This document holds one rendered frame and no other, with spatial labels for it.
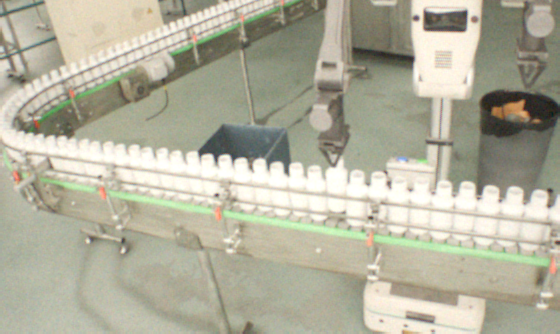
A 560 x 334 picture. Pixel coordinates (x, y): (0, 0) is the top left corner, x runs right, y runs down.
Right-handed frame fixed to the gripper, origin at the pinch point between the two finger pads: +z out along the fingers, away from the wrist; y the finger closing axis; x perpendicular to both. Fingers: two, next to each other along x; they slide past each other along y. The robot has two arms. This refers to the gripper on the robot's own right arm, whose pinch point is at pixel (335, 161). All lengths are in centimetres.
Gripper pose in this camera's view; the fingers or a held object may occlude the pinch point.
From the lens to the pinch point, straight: 126.7
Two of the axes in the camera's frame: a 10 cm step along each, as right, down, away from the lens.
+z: 1.0, 8.7, 4.8
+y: -3.6, 4.8, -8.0
